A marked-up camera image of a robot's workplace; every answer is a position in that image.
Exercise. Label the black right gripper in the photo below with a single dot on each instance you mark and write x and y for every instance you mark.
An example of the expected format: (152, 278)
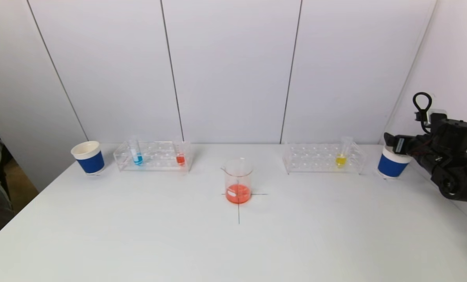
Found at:
(399, 145)

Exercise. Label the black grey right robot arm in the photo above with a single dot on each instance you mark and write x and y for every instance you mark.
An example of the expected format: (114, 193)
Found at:
(460, 172)

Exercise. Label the test tube with yellow liquid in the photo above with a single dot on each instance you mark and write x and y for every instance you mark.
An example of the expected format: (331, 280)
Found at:
(340, 161)

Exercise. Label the clear acrylic test tube rack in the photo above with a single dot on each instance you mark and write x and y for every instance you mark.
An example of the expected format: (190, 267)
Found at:
(159, 158)
(319, 160)

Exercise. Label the clear glass beaker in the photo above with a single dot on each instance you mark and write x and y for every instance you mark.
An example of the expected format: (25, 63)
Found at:
(238, 194)

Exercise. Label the test tube with orange liquid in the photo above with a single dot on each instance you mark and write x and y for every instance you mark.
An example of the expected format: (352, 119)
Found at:
(180, 159)

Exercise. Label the test tube with blue liquid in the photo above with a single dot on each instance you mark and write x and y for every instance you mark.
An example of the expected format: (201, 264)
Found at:
(138, 159)

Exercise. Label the blue white paper cup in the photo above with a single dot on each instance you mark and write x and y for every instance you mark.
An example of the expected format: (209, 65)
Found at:
(392, 166)
(90, 163)

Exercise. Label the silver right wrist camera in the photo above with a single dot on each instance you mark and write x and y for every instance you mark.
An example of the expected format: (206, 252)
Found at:
(437, 120)

